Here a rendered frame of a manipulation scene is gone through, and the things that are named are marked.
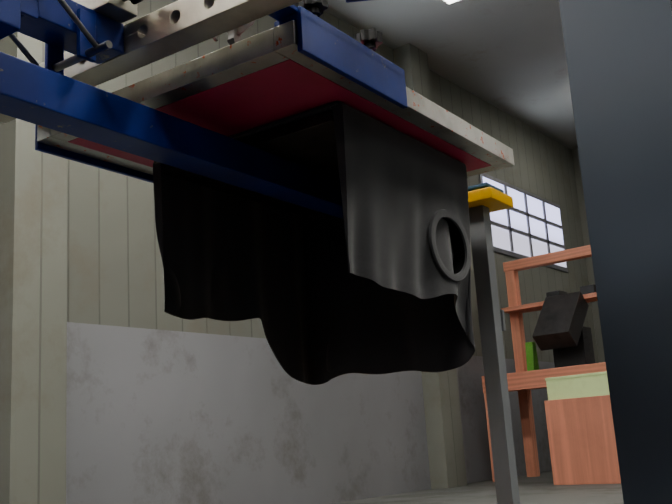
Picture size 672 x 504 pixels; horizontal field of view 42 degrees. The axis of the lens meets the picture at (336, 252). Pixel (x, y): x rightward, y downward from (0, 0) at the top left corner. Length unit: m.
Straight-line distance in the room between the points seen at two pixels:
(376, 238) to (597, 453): 5.27
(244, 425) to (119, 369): 1.02
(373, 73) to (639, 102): 0.42
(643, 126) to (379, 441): 5.41
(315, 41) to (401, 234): 0.44
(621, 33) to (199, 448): 4.18
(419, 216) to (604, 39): 0.45
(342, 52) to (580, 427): 5.53
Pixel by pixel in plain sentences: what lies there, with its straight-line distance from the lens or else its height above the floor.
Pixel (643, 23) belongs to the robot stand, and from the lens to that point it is 1.52.
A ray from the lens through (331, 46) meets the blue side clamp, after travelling 1.35.
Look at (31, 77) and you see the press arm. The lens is 1.27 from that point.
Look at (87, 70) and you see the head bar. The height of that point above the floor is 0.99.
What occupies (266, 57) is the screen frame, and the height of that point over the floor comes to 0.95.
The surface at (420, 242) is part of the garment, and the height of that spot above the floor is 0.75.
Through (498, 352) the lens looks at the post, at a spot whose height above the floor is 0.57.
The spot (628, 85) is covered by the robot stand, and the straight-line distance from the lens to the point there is 1.50.
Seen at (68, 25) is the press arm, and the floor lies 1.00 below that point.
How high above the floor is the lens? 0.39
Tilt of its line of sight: 12 degrees up
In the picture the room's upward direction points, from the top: 4 degrees counter-clockwise
